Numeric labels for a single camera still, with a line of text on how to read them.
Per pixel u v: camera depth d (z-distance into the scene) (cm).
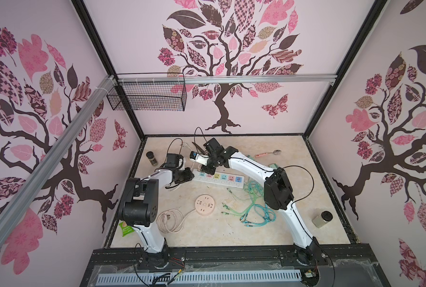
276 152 110
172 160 79
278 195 58
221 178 96
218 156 72
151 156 99
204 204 87
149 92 95
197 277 70
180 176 87
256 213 87
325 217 76
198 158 82
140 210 48
